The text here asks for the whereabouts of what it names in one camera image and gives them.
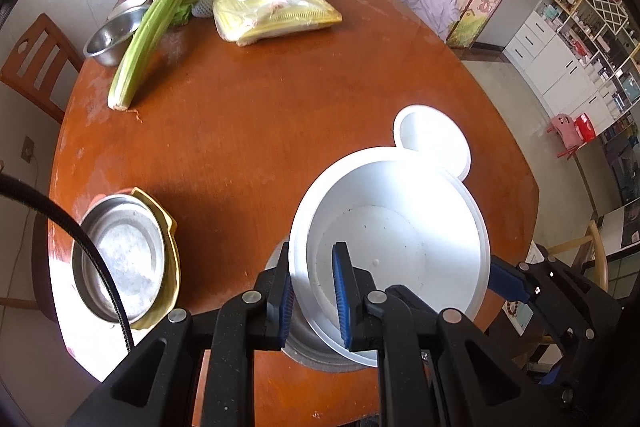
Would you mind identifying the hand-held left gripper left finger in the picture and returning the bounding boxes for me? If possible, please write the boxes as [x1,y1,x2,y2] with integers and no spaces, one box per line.
[67,241,296,427]

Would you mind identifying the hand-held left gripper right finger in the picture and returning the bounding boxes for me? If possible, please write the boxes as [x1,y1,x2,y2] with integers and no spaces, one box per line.
[331,241,558,427]

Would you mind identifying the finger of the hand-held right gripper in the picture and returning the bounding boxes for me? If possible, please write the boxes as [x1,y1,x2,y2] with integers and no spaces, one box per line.
[489,256,535,304]

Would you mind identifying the red printed white bowl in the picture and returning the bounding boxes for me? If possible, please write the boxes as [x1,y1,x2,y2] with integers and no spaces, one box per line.
[289,147,491,365]

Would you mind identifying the yellow scalloped plate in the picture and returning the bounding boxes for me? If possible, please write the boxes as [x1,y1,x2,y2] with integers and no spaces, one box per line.
[75,187,181,332]

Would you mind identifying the round steel plate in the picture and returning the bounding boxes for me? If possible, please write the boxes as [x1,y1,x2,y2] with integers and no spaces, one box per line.
[71,193,167,324]
[265,239,381,374]

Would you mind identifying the light wooden chair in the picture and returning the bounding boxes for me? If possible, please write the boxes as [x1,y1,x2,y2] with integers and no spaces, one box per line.
[547,219,611,293]

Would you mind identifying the pink child chair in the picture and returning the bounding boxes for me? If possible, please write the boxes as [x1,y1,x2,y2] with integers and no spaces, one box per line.
[547,113,583,160]

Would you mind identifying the red stool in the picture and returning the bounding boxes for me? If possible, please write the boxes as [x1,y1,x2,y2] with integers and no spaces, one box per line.
[574,114,598,142]

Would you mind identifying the white shelf cabinet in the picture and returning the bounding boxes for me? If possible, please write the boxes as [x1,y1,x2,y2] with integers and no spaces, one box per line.
[502,0,640,148]

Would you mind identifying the bagged yellow noodles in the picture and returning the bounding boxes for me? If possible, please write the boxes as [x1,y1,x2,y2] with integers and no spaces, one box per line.
[212,0,343,48]

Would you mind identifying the large celery bunch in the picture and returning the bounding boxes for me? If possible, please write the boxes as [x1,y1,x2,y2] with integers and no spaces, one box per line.
[107,0,218,112]

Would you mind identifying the stainless steel bowl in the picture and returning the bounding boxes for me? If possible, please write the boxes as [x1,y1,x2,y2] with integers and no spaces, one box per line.
[83,7,151,68]

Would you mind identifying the brown wooden chair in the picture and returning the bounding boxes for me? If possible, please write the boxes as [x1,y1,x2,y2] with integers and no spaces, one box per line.
[0,13,85,125]

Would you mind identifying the black cable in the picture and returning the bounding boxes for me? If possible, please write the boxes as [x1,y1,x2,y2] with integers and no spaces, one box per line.
[0,173,135,355]

